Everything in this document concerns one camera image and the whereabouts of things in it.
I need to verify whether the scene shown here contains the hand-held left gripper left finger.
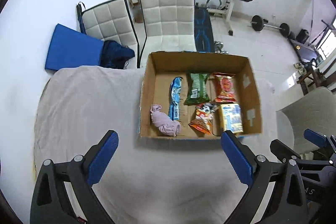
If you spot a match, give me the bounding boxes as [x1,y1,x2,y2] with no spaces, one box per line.
[29,130,119,224]

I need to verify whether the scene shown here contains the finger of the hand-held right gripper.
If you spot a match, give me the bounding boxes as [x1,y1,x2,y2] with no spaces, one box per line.
[304,129,331,146]
[270,139,301,162]

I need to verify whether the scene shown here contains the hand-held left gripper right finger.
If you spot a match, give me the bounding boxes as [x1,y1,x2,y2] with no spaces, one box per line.
[220,130,310,224]

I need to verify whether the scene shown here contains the yellow blue tissue pack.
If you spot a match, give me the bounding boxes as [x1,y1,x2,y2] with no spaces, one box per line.
[219,103,244,134]

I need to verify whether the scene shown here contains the orange snack packet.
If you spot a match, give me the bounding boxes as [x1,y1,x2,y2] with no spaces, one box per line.
[188,103,219,135]

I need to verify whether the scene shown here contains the light purple cloth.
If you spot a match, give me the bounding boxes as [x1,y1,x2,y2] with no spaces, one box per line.
[150,105,182,137]

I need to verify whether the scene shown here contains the red snack packet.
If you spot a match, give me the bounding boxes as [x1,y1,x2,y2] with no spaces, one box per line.
[212,72,237,104]

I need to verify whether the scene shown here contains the green snack packet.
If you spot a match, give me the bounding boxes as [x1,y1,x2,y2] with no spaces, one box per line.
[184,72,210,105]

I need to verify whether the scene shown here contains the long blue packet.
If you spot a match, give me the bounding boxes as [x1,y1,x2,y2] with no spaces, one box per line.
[168,77,183,122]

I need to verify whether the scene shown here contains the cardboard box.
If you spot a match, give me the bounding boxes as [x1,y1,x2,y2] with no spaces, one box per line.
[138,51,263,139]

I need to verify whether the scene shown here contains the beige plastic chair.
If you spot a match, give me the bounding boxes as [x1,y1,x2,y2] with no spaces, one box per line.
[276,87,336,155]

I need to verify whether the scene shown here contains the brown wooden chair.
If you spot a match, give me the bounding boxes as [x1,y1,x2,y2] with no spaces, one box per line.
[297,61,328,95]

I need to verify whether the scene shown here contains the pair of light shoes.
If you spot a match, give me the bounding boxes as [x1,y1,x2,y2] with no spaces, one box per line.
[293,62,307,74]

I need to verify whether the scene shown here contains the black treadmill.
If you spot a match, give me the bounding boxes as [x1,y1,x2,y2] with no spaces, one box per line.
[289,39,326,62]

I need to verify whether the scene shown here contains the black speaker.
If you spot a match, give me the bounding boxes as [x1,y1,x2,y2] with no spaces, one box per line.
[296,29,310,44]

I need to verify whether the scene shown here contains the dark blue garment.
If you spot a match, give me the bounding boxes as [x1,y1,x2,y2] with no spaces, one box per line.
[101,40,135,69]

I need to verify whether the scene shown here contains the black keyboard stand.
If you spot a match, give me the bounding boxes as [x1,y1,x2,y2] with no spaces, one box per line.
[310,19,336,49]

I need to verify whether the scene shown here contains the blue foam mat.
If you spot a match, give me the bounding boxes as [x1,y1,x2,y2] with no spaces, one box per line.
[45,24,104,73]

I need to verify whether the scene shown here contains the chrome dumbbells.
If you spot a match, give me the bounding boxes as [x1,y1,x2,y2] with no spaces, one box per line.
[214,41,229,54]

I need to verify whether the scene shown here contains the short barbell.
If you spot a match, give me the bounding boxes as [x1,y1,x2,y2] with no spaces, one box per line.
[251,15,290,37]

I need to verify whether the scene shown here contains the black blue bench pad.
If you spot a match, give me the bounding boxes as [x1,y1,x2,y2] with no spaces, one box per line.
[194,8,214,52]

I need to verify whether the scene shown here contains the white quilted chair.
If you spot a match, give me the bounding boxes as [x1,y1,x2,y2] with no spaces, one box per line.
[81,0,139,68]
[137,0,197,68]

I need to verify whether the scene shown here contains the blue folded frame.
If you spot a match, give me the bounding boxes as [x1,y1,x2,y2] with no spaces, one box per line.
[76,3,86,33]

